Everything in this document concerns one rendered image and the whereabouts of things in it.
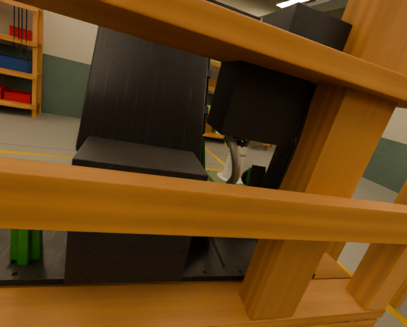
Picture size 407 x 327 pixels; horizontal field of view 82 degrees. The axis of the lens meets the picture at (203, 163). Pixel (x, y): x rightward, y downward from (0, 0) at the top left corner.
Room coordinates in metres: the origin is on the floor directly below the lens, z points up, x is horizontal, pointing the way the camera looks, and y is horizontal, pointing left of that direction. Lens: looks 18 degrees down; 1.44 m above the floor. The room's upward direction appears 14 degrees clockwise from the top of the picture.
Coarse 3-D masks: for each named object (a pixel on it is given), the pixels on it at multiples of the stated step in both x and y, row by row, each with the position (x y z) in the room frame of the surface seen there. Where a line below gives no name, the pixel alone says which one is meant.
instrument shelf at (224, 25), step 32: (32, 0) 0.42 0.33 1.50; (64, 0) 0.35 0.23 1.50; (96, 0) 0.31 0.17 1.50; (128, 0) 0.32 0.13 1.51; (160, 0) 0.33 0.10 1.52; (192, 0) 0.34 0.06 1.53; (128, 32) 0.52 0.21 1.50; (160, 32) 0.41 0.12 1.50; (192, 32) 0.35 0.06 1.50; (224, 32) 0.36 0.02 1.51; (256, 32) 0.37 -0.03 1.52; (288, 32) 0.39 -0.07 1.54; (256, 64) 0.50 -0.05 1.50; (288, 64) 0.41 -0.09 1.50; (320, 64) 0.41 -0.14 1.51; (352, 64) 0.43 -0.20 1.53; (384, 96) 0.49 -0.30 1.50
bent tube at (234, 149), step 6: (228, 138) 0.79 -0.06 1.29; (228, 144) 0.78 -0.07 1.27; (234, 144) 0.78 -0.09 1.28; (234, 150) 0.76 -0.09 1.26; (234, 156) 0.75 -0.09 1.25; (234, 162) 0.75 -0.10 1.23; (240, 162) 0.75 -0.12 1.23; (234, 168) 0.74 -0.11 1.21; (240, 168) 0.75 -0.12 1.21; (234, 174) 0.75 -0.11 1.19; (228, 180) 0.78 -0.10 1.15; (234, 180) 0.76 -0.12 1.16
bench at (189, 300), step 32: (0, 288) 0.40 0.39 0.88; (32, 288) 0.42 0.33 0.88; (64, 288) 0.45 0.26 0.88; (96, 288) 0.47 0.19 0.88; (128, 288) 0.49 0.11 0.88; (160, 288) 0.52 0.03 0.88; (192, 288) 0.54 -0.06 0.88; (224, 288) 0.57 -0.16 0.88; (320, 288) 0.68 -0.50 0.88; (0, 320) 0.34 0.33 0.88; (32, 320) 0.36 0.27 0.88; (64, 320) 0.37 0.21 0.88; (96, 320) 0.39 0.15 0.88; (128, 320) 0.41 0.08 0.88; (160, 320) 0.43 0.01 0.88; (192, 320) 0.45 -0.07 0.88; (224, 320) 0.47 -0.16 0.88; (256, 320) 0.49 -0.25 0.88; (288, 320) 0.52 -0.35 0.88; (320, 320) 0.56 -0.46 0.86; (352, 320) 0.61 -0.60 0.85
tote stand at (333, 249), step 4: (328, 244) 1.42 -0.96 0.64; (332, 244) 1.42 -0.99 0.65; (336, 244) 1.42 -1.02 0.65; (340, 244) 1.43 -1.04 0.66; (344, 244) 1.43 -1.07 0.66; (328, 248) 1.42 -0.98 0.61; (332, 248) 1.42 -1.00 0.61; (336, 248) 1.43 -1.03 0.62; (340, 248) 1.43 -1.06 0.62; (328, 252) 1.42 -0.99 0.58; (332, 252) 1.43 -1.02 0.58; (336, 252) 1.43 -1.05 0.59; (340, 252) 1.43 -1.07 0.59; (332, 256) 1.43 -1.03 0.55; (336, 256) 1.43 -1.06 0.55; (336, 260) 1.43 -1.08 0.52
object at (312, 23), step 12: (276, 12) 0.56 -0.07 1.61; (288, 12) 0.51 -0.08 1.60; (300, 12) 0.49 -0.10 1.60; (312, 12) 0.50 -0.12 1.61; (324, 12) 0.51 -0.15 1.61; (276, 24) 0.54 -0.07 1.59; (288, 24) 0.50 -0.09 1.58; (300, 24) 0.50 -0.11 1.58; (312, 24) 0.50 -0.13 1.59; (324, 24) 0.51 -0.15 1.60; (336, 24) 0.52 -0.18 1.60; (348, 24) 0.53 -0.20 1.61; (312, 36) 0.51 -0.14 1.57; (324, 36) 0.52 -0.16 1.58; (336, 36) 0.52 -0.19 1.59; (348, 36) 0.53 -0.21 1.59; (336, 48) 0.53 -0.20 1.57
